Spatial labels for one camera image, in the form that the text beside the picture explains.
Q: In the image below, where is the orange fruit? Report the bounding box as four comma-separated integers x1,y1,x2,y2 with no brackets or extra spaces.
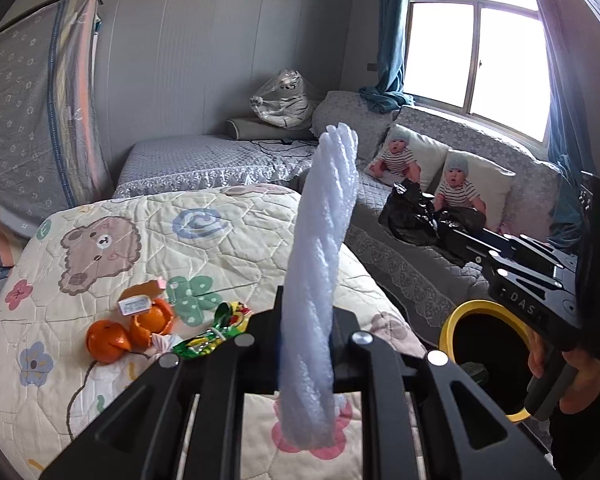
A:
85,320,132,364

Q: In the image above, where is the black plastic bag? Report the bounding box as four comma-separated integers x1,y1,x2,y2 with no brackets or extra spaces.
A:
378,179,486,266

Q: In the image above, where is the pink small carton box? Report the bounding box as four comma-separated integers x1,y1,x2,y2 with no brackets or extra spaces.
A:
117,278,166,316

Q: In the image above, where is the green yellow candy wrapper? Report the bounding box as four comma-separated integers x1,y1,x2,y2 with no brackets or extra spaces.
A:
171,301,252,360

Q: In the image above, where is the pink tissue wad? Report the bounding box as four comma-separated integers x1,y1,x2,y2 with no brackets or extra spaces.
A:
149,333,183,362

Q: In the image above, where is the yellow rimmed trash bin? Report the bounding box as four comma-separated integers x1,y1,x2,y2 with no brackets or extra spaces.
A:
439,300,532,422

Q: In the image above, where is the person's right hand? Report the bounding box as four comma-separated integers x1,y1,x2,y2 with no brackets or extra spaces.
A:
527,328,600,415

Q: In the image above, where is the baby print pillow right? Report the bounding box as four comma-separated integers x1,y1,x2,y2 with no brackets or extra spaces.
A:
434,150,516,231

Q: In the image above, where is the baby print pillow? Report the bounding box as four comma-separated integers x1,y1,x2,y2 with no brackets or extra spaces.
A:
434,150,516,231
364,124,450,191

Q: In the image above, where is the grey quilted sofa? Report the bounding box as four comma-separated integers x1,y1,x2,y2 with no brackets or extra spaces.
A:
111,90,581,351

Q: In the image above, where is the orange peel piece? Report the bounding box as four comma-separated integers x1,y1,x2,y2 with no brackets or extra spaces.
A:
129,298,175,350

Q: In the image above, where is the blue curtain right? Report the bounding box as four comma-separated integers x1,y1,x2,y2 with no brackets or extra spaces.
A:
536,0,600,252

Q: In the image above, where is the blue curtain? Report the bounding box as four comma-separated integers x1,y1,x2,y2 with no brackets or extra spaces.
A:
358,0,413,114
536,0,600,252

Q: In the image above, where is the baby print pillow left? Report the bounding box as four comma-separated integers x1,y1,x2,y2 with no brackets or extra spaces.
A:
364,124,450,191

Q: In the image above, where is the cartoon quilted bed cover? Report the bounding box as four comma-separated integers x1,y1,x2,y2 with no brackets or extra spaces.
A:
0,183,432,480

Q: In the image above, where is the blue curtain left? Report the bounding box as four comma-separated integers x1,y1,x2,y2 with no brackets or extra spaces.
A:
358,0,413,114

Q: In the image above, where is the window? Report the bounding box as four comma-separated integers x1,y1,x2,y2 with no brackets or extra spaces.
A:
403,0,550,144

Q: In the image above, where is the grey patterned cushion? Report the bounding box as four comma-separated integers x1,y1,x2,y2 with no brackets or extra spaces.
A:
311,90,399,162

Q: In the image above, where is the tiger plush in plastic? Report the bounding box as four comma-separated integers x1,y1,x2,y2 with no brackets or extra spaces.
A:
249,70,314,130

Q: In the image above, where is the grey bolster pillow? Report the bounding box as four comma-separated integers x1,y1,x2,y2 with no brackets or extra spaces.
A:
226,117,314,141

